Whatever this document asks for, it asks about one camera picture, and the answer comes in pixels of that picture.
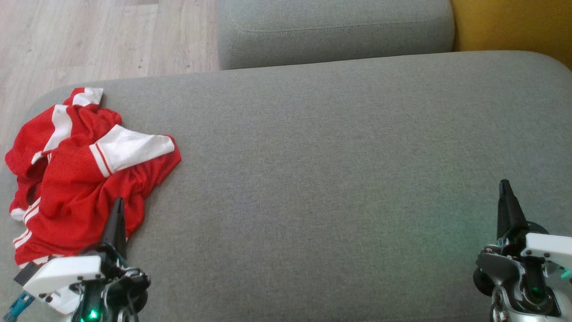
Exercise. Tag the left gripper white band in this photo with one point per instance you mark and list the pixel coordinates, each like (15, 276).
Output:
(67, 273)

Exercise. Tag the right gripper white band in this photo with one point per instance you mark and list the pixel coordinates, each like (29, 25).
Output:
(549, 250)

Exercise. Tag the red white-sleeved jersey shirt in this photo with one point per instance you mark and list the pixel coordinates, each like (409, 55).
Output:
(80, 205)

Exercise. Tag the red white-striped basketball shorts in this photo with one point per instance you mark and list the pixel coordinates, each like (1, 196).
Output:
(31, 143)

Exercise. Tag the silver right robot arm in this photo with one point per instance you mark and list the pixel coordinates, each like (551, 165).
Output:
(505, 308)

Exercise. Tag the large grey sofa seat cushion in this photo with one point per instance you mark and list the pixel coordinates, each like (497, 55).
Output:
(313, 179)

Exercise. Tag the small grey sofa cushion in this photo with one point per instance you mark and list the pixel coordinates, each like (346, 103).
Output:
(335, 31)

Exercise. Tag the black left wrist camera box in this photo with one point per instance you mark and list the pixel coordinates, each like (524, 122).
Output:
(27, 273)

